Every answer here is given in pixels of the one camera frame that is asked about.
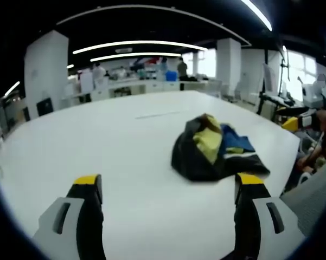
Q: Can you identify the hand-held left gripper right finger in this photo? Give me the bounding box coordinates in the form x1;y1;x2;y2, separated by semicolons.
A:
232;172;306;260

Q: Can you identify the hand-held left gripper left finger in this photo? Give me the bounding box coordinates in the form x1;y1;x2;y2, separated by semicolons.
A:
32;174;107;260

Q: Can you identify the black yellow blue garment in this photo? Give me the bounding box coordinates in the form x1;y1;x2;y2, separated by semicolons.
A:
170;113;271;183

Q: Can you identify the person's right hand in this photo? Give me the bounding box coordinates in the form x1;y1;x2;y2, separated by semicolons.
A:
315;109;326;135

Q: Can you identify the black pole stand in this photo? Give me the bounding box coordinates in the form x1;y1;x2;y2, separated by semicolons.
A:
278;45;291;95

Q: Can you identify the person's grey clothing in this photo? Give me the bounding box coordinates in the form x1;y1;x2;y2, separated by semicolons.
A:
280;158;326;237

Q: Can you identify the long ceiling light strip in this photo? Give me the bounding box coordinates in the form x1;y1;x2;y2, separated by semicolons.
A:
240;0;273;32
72;40;208;55
90;52;182;63

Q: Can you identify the black chair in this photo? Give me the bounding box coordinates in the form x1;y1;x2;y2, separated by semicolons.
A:
36;97;54;116

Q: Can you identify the white cabinet row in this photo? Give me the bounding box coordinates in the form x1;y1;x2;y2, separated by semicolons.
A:
67;77;223;102

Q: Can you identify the white board panel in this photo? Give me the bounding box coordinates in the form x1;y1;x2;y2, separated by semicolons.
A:
79;70;94;93

